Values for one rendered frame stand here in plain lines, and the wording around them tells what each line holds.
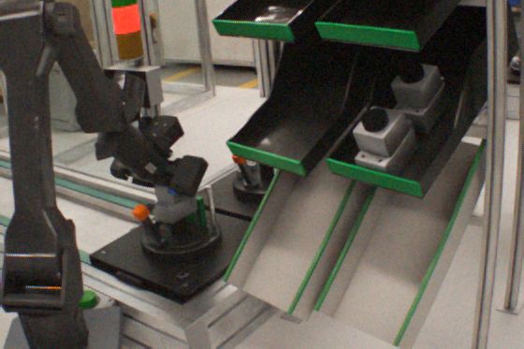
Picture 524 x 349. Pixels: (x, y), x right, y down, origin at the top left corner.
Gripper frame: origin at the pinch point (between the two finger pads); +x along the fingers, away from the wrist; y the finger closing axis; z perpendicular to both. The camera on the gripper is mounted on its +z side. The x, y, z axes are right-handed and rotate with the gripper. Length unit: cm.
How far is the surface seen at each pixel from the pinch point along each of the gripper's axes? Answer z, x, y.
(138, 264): -14.8, 1.8, 1.3
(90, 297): -23.5, -6.2, 0.6
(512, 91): 78, 87, -27
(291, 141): 4.6, -12.9, -27.8
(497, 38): 19, -19, -53
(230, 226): -1.3, 13.7, -4.1
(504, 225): 21, 48, -44
